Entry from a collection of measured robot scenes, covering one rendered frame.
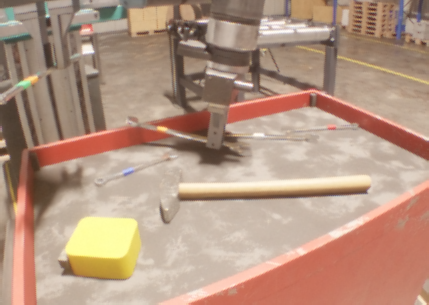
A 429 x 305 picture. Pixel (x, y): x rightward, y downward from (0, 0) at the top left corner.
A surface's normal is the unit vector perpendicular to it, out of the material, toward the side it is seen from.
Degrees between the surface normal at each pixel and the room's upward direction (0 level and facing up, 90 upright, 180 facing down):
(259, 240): 0
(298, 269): 90
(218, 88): 87
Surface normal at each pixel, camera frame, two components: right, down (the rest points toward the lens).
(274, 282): 0.44, 0.37
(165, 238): -0.04, -0.90
